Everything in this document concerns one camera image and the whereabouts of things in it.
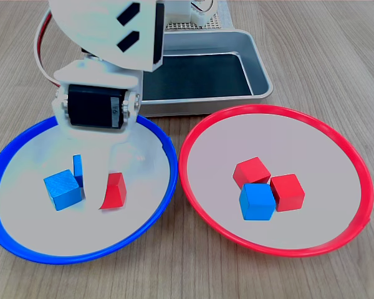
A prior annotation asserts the red cube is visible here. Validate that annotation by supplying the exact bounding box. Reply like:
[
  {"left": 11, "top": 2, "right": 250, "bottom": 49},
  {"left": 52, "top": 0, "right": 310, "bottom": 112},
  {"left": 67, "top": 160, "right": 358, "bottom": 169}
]
[
  {"left": 232, "top": 156, "right": 272, "bottom": 190},
  {"left": 270, "top": 173, "right": 305, "bottom": 213},
  {"left": 98, "top": 172, "right": 127, "bottom": 211}
]

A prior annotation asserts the blue cube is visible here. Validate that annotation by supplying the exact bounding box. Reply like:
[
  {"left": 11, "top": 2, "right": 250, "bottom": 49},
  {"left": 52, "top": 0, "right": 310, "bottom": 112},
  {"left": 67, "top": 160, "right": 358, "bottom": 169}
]
[
  {"left": 72, "top": 154, "right": 84, "bottom": 189},
  {"left": 239, "top": 183, "right": 277, "bottom": 221},
  {"left": 43, "top": 169, "right": 83, "bottom": 212}
]

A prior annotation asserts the black tray mat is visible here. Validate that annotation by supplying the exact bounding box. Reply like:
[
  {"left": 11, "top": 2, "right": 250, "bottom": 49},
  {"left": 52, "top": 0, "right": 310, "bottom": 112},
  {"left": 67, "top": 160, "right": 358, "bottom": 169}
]
[{"left": 142, "top": 52, "right": 254, "bottom": 101}]

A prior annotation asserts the blue-rimmed white plate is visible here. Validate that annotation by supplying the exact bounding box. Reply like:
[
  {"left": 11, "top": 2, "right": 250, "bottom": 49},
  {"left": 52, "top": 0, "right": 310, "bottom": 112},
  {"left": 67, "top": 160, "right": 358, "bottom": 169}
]
[{"left": 0, "top": 115, "right": 178, "bottom": 265}]

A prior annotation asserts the steel tray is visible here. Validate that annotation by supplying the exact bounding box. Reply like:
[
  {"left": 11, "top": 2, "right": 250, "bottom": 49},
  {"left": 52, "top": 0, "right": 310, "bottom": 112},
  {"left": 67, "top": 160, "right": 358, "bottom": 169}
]
[{"left": 140, "top": 29, "right": 274, "bottom": 118}]

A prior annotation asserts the red-rimmed white plate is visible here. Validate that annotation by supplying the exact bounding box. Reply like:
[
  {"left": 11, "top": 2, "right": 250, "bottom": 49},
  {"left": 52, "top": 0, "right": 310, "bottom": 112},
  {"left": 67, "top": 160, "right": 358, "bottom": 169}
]
[{"left": 178, "top": 104, "right": 374, "bottom": 259}]

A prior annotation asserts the red white black arm cable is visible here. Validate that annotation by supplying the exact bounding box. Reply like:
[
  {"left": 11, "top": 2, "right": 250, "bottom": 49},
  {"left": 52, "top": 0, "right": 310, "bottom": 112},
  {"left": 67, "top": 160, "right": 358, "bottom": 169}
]
[{"left": 33, "top": 9, "right": 63, "bottom": 90}]

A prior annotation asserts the pale perforated base plate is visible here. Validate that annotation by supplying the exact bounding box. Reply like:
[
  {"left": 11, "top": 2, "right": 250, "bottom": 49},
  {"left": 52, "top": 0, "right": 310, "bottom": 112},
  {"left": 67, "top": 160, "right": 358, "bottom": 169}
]
[{"left": 163, "top": 9, "right": 222, "bottom": 32}]

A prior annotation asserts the thin base wire loop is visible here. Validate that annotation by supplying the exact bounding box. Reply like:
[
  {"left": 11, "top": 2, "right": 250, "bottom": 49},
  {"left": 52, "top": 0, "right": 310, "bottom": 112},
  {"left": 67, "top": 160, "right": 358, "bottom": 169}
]
[{"left": 189, "top": 0, "right": 215, "bottom": 15}]

